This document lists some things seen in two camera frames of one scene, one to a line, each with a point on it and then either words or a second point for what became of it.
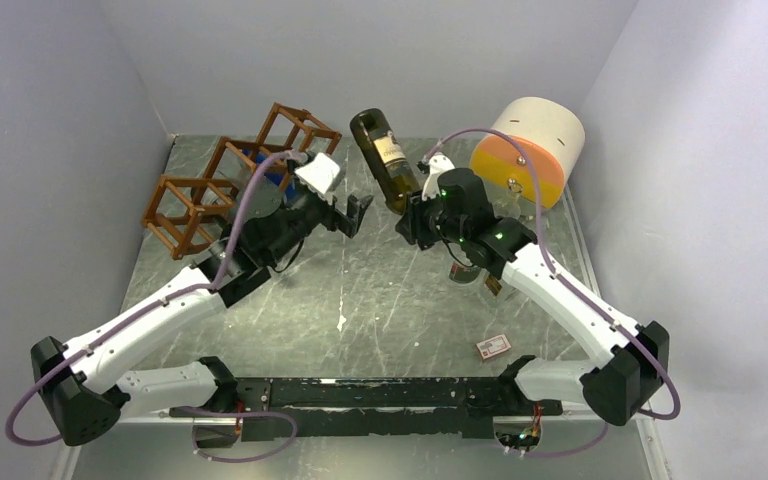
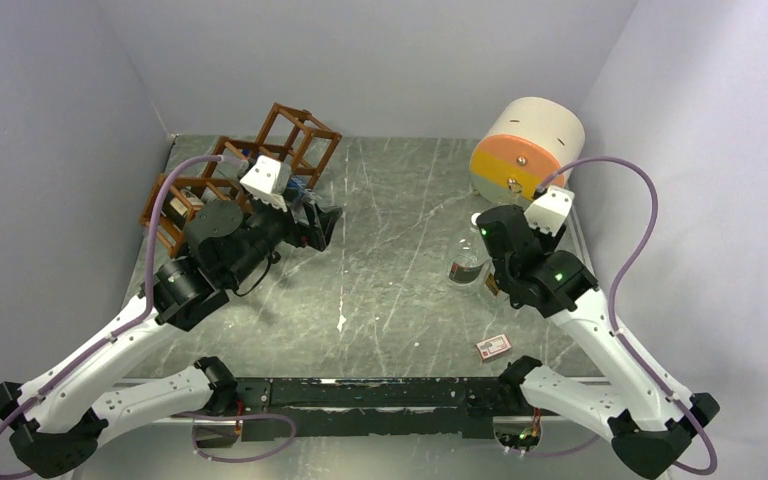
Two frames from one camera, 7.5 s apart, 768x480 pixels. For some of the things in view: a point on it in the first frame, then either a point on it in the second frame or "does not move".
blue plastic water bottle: [275, 177] → [287, 183]
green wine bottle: [386, 159] → [179, 204]
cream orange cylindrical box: [552, 130] does not move
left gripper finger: [355, 211] → [319, 230]
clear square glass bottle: [475, 280] does not move
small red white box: [493, 346] does not move
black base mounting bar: [379, 407] does not move
